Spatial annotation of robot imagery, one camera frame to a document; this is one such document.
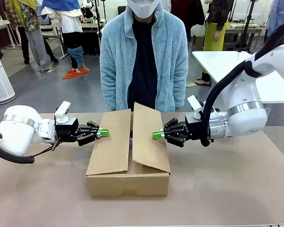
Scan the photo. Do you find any orange cloth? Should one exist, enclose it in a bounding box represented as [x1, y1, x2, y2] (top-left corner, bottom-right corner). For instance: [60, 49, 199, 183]
[62, 69, 89, 80]

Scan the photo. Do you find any mannequin in floral vest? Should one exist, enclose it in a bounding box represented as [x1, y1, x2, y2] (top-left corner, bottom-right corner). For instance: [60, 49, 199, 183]
[9, 0, 51, 73]

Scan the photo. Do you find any person in blue shirt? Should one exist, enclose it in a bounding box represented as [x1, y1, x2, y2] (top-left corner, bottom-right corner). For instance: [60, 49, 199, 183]
[266, 0, 284, 39]

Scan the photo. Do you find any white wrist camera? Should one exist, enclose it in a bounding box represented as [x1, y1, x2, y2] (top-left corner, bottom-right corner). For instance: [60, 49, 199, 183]
[187, 95, 204, 120]
[54, 100, 71, 124]

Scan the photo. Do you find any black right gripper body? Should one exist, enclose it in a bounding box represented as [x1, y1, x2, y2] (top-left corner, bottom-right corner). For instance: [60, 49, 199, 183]
[185, 113, 211, 142]

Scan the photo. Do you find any black tripod stand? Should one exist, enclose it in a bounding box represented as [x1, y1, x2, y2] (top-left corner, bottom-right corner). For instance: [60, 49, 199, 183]
[236, 0, 257, 53]

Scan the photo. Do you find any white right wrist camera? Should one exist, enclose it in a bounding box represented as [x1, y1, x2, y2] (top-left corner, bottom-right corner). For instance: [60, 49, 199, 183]
[187, 95, 204, 120]

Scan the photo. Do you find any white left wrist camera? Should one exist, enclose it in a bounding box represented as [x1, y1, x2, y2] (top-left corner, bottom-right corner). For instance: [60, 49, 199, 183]
[54, 100, 71, 124]

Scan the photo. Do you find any black arm cable sleeve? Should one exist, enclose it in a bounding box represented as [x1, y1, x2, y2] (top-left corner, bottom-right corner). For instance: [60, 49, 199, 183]
[0, 129, 60, 164]
[199, 15, 284, 148]

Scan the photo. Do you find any person in blue fleece jacket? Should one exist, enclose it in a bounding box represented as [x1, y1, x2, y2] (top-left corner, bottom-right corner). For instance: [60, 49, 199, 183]
[99, 0, 189, 113]

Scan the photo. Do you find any white side table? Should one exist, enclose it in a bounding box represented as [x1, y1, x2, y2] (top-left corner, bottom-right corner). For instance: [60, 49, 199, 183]
[191, 50, 284, 105]

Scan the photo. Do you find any white face mask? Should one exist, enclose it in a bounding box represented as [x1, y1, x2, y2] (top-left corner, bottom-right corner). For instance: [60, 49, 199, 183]
[127, 0, 160, 18]

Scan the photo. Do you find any black right arm cable sleeve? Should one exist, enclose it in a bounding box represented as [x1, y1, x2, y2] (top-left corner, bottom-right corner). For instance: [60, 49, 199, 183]
[199, 15, 284, 148]

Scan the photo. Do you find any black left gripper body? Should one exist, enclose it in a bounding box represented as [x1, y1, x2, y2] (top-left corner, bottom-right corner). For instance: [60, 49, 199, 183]
[54, 117, 80, 143]

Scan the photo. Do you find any small background cardboard box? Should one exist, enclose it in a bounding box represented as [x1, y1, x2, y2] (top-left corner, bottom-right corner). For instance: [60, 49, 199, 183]
[192, 34, 205, 49]

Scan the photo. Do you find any white air purifier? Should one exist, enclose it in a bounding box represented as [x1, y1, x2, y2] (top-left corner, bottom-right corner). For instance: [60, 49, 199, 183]
[0, 39, 16, 105]

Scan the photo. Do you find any grey background table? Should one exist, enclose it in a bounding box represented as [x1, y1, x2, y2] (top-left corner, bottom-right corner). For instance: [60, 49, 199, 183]
[0, 19, 16, 49]

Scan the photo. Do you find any black left arm cable sleeve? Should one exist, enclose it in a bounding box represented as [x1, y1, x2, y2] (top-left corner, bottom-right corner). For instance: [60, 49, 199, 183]
[0, 129, 60, 164]

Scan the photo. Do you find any brown cardboard box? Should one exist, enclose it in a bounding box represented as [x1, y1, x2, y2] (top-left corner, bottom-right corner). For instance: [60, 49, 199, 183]
[86, 102, 171, 197]

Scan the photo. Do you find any person in plaid shirt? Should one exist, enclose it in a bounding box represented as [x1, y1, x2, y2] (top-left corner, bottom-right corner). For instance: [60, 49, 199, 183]
[4, 0, 59, 65]

